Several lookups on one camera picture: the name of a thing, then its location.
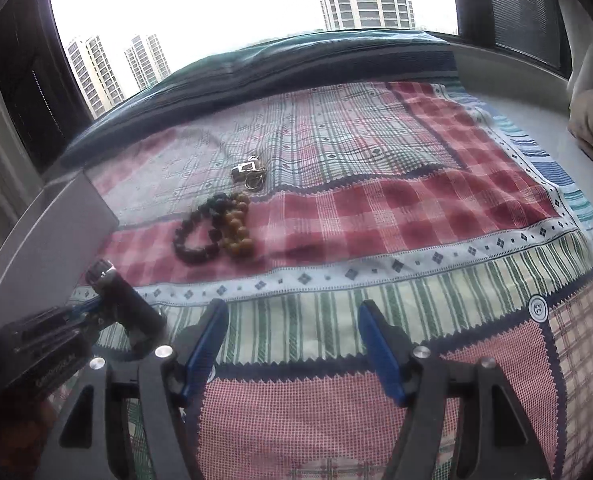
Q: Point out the grey drawer box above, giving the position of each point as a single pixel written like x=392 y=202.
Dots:
x=61 y=230

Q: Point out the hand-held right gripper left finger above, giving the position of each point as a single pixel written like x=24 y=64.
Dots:
x=206 y=350

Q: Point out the dark window screen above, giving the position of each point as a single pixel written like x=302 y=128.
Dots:
x=516 y=10
x=31 y=85

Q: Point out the window pane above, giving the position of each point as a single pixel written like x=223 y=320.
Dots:
x=226 y=5

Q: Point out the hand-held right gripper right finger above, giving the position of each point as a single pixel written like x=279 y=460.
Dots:
x=381 y=355

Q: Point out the patchwork plaid blanket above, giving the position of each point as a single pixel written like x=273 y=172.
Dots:
x=376 y=240

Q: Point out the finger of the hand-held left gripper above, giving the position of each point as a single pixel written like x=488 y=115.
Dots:
x=86 y=310

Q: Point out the teal cushion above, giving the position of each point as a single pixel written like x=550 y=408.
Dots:
x=226 y=65

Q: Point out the pale apartment block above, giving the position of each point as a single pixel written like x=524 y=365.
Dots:
x=94 y=75
x=146 y=62

